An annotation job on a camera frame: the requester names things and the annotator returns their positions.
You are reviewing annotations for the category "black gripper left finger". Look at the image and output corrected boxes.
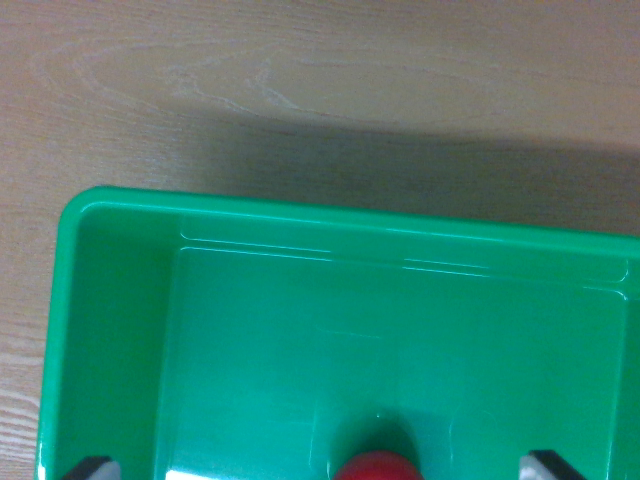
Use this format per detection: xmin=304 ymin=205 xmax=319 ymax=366
xmin=61 ymin=455 xmax=123 ymax=480

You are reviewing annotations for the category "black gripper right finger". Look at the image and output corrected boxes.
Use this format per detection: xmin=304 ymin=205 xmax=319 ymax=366
xmin=518 ymin=449 xmax=587 ymax=480

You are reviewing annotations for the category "red round fruit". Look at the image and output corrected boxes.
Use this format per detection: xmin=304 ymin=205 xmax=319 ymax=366
xmin=335 ymin=449 xmax=420 ymax=480

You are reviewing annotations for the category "green plastic bin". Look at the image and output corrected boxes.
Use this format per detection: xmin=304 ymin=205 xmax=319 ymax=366
xmin=35 ymin=185 xmax=640 ymax=480

